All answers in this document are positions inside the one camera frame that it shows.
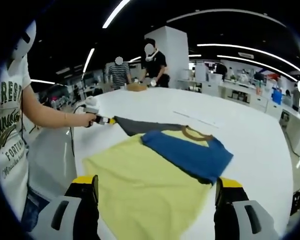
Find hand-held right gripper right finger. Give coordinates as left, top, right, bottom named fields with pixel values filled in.
left=213, top=176, right=282, bottom=240

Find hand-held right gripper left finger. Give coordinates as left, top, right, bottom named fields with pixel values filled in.
left=29, top=174, right=100, bottom=240

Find yellow garment with coloured sleeves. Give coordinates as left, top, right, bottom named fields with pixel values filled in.
left=81, top=115, right=235, bottom=240

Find person's left hand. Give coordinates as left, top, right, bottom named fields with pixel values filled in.
left=81, top=112, right=98, bottom=129

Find person's blue jeans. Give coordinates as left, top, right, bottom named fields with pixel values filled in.
left=19, top=186, right=50, bottom=232

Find white square pillar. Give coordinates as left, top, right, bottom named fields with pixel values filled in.
left=144, top=25, right=190, bottom=89

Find white side desk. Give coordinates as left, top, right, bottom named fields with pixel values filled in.
left=279, top=104, right=300, bottom=156

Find white cabinet row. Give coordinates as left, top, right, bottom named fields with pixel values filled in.
left=218, top=81, right=270, bottom=113

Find blue container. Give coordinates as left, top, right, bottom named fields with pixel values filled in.
left=271, top=87, right=284, bottom=105

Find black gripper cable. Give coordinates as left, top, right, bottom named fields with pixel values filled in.
left=69, top=103, right=88, bottom=161

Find black device cable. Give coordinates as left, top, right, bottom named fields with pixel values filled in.
left=19, top=86, right=26, bottom=142

